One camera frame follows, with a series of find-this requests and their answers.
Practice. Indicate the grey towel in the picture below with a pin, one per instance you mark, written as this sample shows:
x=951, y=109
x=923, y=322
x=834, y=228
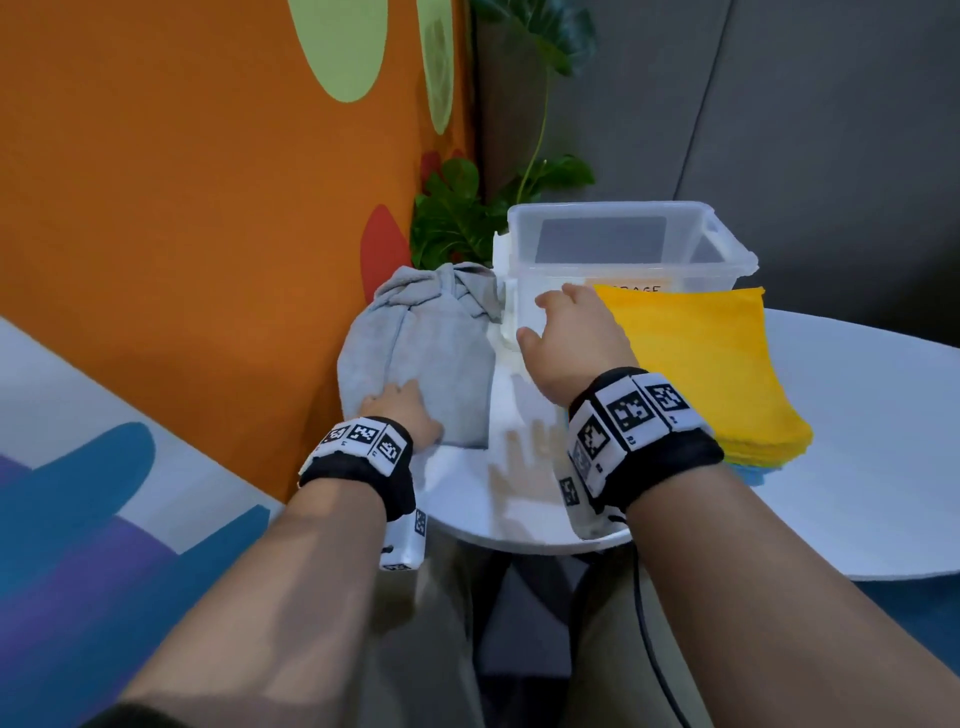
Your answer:
x=427, y=345

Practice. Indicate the person's left forearm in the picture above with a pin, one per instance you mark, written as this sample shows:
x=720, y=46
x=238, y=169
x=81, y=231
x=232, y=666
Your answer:
x=270, y=615

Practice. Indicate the dark green shirt sleeve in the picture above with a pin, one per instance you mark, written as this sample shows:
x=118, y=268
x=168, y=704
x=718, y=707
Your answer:
x=135, y=716

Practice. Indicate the green leafy plant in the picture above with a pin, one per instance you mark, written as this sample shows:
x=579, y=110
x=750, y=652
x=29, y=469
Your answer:
x=540, y=22

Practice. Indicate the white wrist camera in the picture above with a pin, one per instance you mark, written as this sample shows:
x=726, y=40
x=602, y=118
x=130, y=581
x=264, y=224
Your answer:
x=589, y=525
x=401, y=551

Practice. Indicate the black wristband with markers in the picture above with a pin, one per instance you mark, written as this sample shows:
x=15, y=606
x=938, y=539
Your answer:
x=352, y=469
x=675, y=457

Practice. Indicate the blue towel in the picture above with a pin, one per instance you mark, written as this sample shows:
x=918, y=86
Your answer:
x=754, y=474

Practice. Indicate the black left wristband with markers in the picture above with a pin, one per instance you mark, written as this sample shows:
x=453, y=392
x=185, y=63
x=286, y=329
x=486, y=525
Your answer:
x=352, y=469

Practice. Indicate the person's right hand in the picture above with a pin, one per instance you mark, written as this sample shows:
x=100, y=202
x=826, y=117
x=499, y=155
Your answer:
x=581, y=345

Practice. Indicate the person's right leg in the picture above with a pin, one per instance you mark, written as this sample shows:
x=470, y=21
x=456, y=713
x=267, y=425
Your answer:
x=615, y=660

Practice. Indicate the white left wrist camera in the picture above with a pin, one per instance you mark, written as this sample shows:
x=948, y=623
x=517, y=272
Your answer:
x=401, y=551

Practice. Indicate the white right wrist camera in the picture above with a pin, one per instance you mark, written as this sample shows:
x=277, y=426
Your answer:
x=589, y=525

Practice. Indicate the person's leg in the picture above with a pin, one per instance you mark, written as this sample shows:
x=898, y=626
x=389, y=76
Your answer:
x=427, y=660
x=615, y=660

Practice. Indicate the person's left leg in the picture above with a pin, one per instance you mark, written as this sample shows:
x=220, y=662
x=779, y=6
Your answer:
x=427, y=660

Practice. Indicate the yellow towel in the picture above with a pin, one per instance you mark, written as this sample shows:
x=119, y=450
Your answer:
x=705, y=360

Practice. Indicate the person's left hand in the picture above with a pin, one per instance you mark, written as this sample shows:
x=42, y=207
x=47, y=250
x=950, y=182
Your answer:
x=409, y=416

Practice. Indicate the black right wristband with markers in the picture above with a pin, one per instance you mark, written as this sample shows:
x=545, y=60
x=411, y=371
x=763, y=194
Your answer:
x=675, y=457

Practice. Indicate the clear plastic storage box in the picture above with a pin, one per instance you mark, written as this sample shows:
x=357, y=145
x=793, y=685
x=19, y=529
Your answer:
x=525, y=315

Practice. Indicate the person's right forearm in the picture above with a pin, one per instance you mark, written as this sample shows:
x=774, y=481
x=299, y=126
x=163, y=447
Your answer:
x=780, y=615

